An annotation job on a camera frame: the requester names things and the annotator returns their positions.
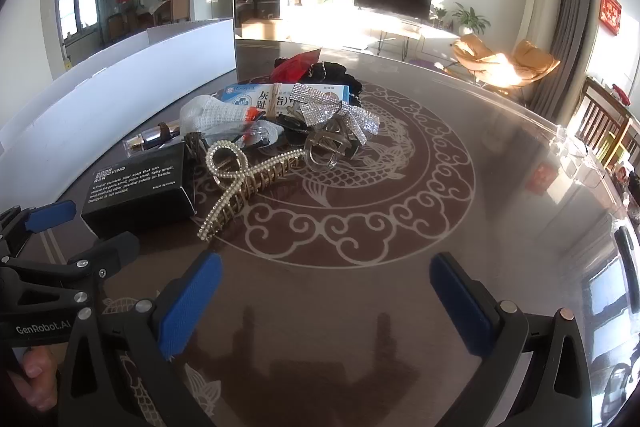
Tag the orange lounge chair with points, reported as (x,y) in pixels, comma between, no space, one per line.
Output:
(530,62)
(475,54)

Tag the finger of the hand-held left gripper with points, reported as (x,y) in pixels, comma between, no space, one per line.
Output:
(115,249)
(50,214)

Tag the red cloth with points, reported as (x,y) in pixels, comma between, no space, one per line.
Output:
(295,67)

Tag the white television console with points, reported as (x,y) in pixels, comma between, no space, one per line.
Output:
(400,29)

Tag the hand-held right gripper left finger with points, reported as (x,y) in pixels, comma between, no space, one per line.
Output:
(192,302)

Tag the red paper card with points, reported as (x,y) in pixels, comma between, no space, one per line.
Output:
(541,178)

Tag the tan rubber band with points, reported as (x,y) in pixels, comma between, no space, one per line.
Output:
(274,99)

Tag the brown patterned desktop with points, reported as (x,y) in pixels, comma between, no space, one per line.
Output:
(400,232)

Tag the silver metal tube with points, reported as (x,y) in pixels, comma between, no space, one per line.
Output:
(150,137)

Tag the white storage box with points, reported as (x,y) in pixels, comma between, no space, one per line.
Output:
(125,72)

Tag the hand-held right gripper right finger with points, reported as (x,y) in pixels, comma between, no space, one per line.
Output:
(462,307)

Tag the person's left hand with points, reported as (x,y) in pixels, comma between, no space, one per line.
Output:
(35,372)

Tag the red wall decoration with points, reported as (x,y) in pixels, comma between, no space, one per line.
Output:
(610,12)

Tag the rhinestone bow hair clip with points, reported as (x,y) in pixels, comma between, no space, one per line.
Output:
(325,109)

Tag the blue white ointment box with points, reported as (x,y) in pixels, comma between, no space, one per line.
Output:
(260,99)

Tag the covered standing air conditioner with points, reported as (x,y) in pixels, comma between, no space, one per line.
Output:
(540,7)

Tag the black cardboard box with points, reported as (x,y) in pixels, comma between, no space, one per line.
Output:
(135,192)

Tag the black hair accessory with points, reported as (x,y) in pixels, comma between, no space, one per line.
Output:
(292,127)

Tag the wooden dining chair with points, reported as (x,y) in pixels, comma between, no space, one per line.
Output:
(600,117)

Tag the small potted plant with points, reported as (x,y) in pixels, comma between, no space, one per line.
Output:
(440,14)

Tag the white knit glove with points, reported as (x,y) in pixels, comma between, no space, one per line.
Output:
(210,112)

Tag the black beaded scrunchie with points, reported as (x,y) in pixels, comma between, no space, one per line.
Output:
(330,72)

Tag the pearl hair claw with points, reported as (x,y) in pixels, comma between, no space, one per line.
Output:
(260,179)

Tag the wooden sideboard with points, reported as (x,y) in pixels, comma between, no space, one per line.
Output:
(172,7)

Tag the large potted plant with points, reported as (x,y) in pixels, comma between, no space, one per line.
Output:
(470,19)

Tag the grey curtain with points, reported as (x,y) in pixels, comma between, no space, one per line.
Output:
(575,7)

